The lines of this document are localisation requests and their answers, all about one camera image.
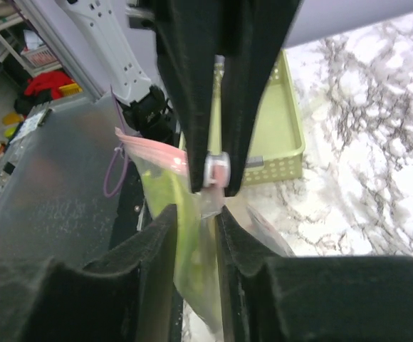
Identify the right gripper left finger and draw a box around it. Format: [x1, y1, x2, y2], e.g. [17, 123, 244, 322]
[0, 204, 177, 341]

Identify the clear zip top bag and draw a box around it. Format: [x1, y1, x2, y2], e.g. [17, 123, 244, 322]
[115, 129, 293, 337]

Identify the red cloth pile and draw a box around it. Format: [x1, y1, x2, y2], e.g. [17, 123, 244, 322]
[14, 71, 74, 115]

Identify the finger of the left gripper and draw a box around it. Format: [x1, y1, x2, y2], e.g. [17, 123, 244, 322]
[149, 1, 221, 192]
[222, 0, 301, 197]

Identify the green fake celery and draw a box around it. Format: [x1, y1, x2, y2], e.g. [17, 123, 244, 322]
[142, 170, 221, 329]

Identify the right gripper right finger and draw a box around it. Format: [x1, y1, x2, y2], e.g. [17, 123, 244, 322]
[216, 209, 413, 341]

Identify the green plastic basket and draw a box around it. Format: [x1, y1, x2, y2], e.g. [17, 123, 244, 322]
[177, 49, 306, 186]

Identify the yellow plastic crate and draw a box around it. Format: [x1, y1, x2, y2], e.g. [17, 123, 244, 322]
[59, 83, 83, 97]

